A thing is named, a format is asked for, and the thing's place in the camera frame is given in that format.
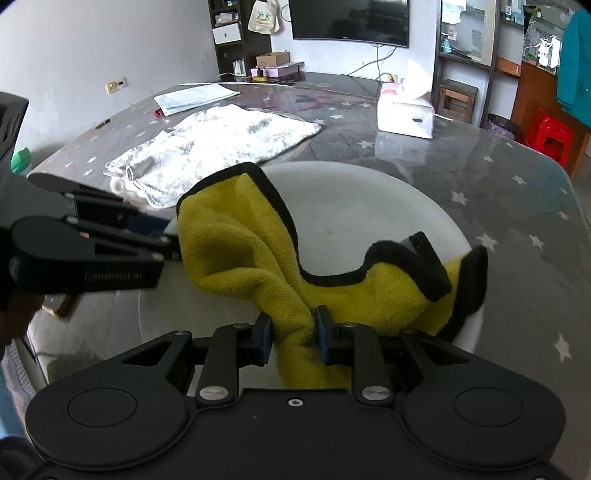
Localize wall mounted black television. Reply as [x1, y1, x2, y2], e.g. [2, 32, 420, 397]
[288, 0, 410, 48]

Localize red plastic stool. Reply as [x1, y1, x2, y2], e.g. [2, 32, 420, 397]
[525, 107, 574, 168]

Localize white tissue box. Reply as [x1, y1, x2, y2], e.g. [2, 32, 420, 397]
[377, 83, 435, 139]

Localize wooden counter cabinet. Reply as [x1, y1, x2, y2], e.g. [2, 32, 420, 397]
[511, 62, 590, 178]

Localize dark waste basket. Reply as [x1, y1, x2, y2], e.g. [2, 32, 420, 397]
[486, 113, 520, 140]

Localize dark shelf unit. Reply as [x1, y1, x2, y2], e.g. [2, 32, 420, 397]
[207, 0, 271, 82]

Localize white patterned towel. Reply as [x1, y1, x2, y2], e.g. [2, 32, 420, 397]
[105, 104, 322, 210]

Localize cardboard box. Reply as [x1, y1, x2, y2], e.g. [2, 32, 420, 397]
[256, 51, 290, 69]

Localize glass display cabinet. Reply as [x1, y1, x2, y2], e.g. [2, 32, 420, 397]
[431, 1, 501, 127]

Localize small wooden stool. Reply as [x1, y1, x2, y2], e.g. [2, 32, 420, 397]
[436, 79, 478, 124]

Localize papers on table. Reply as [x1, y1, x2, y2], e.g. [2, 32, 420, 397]
[154, 83, 239, 117]

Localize canvas tote bag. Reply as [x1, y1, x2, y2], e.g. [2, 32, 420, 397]
[248, 0, 280, 35]

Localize pink flat box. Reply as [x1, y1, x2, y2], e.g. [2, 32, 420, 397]
[250, 62, 304, 79]

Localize large white bowl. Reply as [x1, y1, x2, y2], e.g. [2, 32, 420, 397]
[139, 162, 475, 340]

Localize teal hanging jacket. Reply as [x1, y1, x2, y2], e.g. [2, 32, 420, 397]
[557, 9, 591, 127]

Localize yellow grey microfiber cloth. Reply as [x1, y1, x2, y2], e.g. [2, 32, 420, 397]
[176, 162, 489, 389]

